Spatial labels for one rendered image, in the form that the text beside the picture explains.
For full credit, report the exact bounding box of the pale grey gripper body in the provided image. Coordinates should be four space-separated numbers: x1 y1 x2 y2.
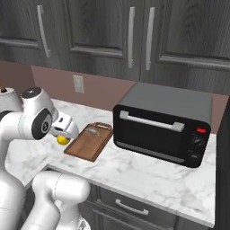
49 118 80 140

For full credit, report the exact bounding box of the yellow lemon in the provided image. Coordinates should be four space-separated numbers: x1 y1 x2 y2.
57 135 72 146

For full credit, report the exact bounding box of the brown wooden cutting board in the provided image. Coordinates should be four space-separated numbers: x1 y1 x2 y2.
63 121 114 164

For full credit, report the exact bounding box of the grey fish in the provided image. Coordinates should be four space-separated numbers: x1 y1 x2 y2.
86 127 102 137

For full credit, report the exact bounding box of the black fridge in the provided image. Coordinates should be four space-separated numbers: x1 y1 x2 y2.
213 94 230 230

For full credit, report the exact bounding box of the white rounded container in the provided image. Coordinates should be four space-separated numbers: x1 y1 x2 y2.
0 80 24 113

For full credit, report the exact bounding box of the dark grey drawer front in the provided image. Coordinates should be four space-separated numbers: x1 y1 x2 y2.
94 186 178 230
89 208 145 230

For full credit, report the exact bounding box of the dark grey cupboard door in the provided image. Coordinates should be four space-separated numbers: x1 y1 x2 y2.
64 0 145 82
0 0 69 72
139 0 230 96

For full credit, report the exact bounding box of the black toaster oven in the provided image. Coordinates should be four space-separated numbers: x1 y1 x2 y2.
112 82 214 169

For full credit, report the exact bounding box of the black toaster oven knob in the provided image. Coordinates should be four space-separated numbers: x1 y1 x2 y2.
191 136 205 148
188 151 201 163

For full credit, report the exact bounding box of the white wall socket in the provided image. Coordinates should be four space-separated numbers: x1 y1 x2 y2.
73 75 85 94

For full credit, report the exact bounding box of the silver toaster oven handle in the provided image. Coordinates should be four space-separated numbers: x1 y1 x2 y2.
119 110 186 133

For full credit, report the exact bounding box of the silver drawer handle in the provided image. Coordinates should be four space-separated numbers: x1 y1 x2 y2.
114 198 150 217

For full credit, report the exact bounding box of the silver cupboard handle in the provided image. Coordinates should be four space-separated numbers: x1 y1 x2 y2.
36 4 51 58
145 6 156 72
128 6 137 69

